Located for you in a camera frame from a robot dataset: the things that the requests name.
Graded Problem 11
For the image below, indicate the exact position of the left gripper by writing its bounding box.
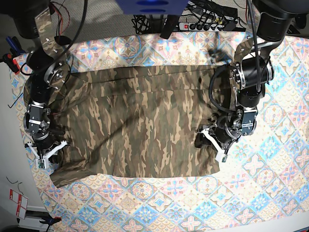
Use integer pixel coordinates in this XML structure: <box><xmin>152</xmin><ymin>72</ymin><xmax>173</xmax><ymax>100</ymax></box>
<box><xmin>194</xmin><ymin>120</ymin><xmax>241</xmax><ymax>151</ymax></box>

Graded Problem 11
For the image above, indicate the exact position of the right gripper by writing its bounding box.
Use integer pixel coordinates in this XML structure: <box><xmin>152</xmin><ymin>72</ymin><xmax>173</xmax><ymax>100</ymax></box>
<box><xmin>32</xmin><ymin>134</ymin><xmax>60</xmax><ymax>159</ymax></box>

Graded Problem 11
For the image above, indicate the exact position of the camouflage T-shirt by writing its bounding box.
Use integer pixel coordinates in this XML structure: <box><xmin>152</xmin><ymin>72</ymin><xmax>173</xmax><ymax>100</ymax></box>
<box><xmin>50</xmin><ymin>66</ymin><xmax>221</xmax><ymax>187</ymax></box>

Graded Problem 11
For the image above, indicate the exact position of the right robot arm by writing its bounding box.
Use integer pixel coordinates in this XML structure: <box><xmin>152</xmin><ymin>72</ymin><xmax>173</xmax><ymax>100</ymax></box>
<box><xmin>0</xmin><ymin>0</ymin><xmax>70</xmax><ymax>163</ymax></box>

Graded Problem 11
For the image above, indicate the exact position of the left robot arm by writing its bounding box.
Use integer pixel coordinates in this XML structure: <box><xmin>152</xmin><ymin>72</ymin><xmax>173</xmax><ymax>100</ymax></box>
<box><xmin>195</xmin><ymin>0</ymin><xmax>309</xmax><ymax>154</ymax></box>

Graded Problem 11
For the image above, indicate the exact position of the red white label tag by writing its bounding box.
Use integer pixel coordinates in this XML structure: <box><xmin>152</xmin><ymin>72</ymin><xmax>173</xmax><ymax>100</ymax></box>
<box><xmin>9</xmin><ymin>189</ymin><xmax>28</xmax><ymax>219</ymax></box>

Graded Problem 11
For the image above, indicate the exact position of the black blue bottom clamp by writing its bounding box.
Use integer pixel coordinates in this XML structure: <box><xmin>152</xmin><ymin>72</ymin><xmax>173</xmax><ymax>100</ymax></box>
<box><xmin>39</xmin><ymin>216</ymin><xmax>61</xmax><ymax>230</ymax></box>

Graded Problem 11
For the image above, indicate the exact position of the patterned tile tablecloth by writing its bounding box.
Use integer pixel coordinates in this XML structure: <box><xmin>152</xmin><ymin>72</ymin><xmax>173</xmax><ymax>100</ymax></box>
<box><xmin>24</xmin><ymin>32</ymin><xmax>309</xmax><ymax>232</ymax></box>

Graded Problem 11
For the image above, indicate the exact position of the red black table clamp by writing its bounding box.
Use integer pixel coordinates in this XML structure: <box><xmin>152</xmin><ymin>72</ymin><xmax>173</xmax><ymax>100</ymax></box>
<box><xmin>1</xmin><ymin>53</ymin><xmax>20</xmax><ymax>74</ymax></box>

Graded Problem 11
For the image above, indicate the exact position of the blue table clamp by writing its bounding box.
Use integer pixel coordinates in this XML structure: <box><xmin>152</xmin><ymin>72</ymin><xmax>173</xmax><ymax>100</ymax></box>
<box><xmin>6</xmin><ymin>36</ymin><xmax>26</xmax><ymax>57</ymax></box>

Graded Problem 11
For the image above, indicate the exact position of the white power strip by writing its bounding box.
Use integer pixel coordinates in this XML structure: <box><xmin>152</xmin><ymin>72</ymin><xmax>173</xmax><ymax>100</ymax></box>
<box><xmin>178</xmin><ymin>22</ymin><xmax>225</xmax><ymax>32</ymax></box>

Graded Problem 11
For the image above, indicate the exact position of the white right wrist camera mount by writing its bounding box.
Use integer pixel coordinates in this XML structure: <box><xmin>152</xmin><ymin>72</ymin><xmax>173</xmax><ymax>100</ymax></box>
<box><xmin>25</xmin><ymin>140</ymin><xmax>68</xmax><ymax>169</ymax></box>

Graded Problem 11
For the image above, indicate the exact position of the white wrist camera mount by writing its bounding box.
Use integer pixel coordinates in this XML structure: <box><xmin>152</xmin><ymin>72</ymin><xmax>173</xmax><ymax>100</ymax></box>
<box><xmin>197</xmin><ymin>125</ymin><xmax>229</xmax><ymax>163</ymax></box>
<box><xmin>25</xmin><ymin>140</ymin><xmax>68</xmax><ymax>169</ymax></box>

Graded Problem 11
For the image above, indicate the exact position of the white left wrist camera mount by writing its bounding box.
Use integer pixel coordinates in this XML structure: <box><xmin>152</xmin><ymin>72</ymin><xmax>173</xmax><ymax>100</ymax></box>
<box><xmin>197</xmin><ymin>125</ymin><xmax>229</xmax><ymax>163</ymax></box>

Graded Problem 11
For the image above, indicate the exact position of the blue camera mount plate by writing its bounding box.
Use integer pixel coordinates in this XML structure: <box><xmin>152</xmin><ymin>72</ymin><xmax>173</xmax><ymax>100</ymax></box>
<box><xmin>116</xmin><ymin>0</ymin><xmax>188</xmax><ymax>15</ymax></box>

